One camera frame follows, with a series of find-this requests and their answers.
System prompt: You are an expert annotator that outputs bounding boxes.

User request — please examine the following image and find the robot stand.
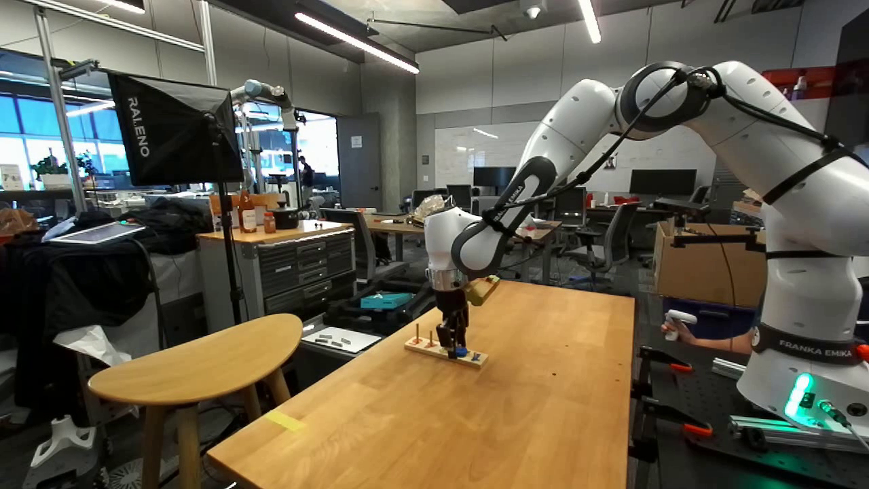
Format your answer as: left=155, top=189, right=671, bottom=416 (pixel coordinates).
left=629, top=345, right=869, bottom=489

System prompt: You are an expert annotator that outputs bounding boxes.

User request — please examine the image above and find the white tray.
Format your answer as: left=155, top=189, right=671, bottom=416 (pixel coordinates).
left=301, top=325, right=383, bottom=355

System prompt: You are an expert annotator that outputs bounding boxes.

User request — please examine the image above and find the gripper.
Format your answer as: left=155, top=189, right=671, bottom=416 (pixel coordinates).
left=434, top=288, right=470, bottom=355

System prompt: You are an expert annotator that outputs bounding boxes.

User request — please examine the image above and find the grey tool cabinet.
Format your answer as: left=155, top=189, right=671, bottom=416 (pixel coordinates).
left=196, top=220, right=358, bottom=335

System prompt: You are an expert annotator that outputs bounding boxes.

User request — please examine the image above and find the camera on mount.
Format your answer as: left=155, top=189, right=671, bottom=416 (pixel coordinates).
left=653, top=197, right=766, bottom=256

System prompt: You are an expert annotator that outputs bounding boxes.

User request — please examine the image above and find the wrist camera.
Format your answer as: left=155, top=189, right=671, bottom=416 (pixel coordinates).
left=464, top=274, right=502, bottom=307

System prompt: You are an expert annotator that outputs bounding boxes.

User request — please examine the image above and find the aluminium rail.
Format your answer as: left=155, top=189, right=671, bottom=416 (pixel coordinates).
left=728, top=414, right=869, bottom=454

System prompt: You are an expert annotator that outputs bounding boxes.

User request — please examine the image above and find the wooden peg board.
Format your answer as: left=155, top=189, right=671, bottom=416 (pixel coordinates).
left=405, top=323, right=489, bottom=370

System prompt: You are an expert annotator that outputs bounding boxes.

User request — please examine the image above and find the black case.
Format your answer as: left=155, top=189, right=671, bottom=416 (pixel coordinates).
left=323, top=280, right=437, bottom=336

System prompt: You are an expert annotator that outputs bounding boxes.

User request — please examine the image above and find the teal box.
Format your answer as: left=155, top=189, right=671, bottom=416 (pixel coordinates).
left=359, top=291, right=415, bottom=310

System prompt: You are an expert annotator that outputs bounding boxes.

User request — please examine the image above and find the cardboard box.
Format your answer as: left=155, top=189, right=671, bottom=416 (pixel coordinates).
left=652, top=220, right=769, bottom=310

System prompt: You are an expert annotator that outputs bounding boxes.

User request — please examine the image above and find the monitor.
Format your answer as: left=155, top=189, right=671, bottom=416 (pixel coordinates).
left=473, top=166, right=517, bottom=189
left=629, top=168, right=699, bottom=197

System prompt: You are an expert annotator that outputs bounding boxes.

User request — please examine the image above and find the potted plant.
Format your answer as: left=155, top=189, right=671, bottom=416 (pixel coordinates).
left=30, top=155, right=71, bottom=191

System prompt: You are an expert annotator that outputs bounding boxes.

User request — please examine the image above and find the ceiling light strip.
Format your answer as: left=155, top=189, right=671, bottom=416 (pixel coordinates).
left=577, top=0, right=603, bottom=45
left=294, top=12, right=421, bottom=75

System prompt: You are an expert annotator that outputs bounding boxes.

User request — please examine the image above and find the grey door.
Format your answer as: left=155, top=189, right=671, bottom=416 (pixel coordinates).
left=337, top=113, right=383, bottom=212

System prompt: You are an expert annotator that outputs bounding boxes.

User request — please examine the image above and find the person's forearm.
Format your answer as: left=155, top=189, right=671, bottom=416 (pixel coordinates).
left=692, top=326, right=758, bottom=355

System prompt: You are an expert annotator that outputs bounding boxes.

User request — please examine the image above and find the heap of black cloth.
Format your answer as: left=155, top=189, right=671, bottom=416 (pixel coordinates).
left=121, top=196, right=215, bottom=257

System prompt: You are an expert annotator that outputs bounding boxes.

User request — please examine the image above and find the office chair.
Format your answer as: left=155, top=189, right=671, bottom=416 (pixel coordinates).
left=569, top=202, right=642, bottom=278
left=318, top=208, right=411, bottom=285

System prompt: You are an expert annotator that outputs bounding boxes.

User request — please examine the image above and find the person's hand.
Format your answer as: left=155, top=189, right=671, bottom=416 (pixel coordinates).
left=661, top=322, right=700, bottom=346

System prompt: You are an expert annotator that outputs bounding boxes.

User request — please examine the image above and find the white plastic bag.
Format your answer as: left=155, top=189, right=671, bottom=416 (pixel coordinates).
left=53, top=324, right=132, bottom=368

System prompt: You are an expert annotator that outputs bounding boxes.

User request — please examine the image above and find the black softbox light on stand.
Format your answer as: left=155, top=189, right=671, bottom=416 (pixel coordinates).
left=107, top=71, right=246, bottom=328

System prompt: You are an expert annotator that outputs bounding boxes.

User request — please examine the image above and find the brown glass bottle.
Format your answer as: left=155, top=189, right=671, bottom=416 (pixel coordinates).
left=238, top=189, right=258, bottom=234

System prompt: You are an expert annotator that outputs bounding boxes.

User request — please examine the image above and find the grey robot arm with blue joints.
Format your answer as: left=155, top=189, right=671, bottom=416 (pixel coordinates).
left=229, top=79, right=301, bottom=132

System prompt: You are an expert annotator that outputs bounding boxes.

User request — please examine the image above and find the round wooden stool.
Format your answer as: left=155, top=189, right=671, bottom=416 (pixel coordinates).
left=88, top=313, right=304, bottom=489

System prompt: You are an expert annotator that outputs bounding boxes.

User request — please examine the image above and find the window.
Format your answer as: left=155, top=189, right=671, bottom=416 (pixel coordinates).
left=0, top=94, right=127, bottom=192

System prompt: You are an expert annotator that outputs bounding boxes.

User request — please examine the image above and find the black clamp with orange handle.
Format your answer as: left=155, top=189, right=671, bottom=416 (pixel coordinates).
left=637, top=345, right=695, bottom=376
left=640, top=397, right=715, bottom=439

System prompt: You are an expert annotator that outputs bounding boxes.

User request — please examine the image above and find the white laptop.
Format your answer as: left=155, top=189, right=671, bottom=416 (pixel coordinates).
left=48, top=221, right=147, bottom=245

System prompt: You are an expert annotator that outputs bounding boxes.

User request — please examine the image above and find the yellow tape strip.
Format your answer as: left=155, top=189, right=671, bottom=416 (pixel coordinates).
left=264, top=409, right=308, bottom=433

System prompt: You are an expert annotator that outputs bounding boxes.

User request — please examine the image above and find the hand controller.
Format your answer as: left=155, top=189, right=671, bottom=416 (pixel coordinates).
left=664, top=309, right=699, bottom=342

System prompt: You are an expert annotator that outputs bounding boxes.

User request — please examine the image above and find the blue bin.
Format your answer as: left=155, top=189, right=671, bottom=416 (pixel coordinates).
left=661, top=296, right=762, bottom=341

